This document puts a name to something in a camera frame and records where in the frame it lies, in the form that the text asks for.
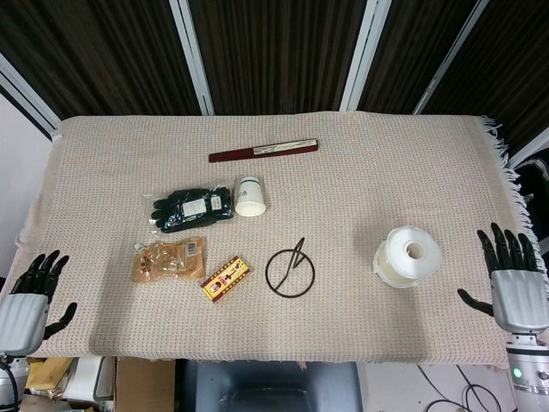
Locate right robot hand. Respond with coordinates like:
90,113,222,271
456,221,549,335

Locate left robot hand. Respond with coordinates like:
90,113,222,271
0,247,79,355

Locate white tape roll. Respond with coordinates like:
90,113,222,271
372,226,443,292

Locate yellow padded envelope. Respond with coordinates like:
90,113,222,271
25,356,74,394

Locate white plastic container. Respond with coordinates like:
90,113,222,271
63,356,116,404

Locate dark bag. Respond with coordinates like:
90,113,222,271
514,159,549,241

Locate brown cardboard box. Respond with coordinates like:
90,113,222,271
114,356,177,412

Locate brown sauce pouch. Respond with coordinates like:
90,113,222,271
130,235,208,285

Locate black gloves in plastic bag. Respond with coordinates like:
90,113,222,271
143,183,237,235

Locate yellow red snack box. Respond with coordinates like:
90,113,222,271
201,255,253,304

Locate white paper cup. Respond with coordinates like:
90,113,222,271
233,176,268,218

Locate beige woven tablecloth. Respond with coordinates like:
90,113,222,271
15,112,548,366

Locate black chair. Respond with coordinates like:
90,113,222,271
174,359,365,412

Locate dark red folded fan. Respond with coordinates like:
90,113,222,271
208,137,321,164

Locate black cable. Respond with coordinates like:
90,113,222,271
418,364,516,412

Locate black ring with stick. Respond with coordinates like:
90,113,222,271
264,238,317,298

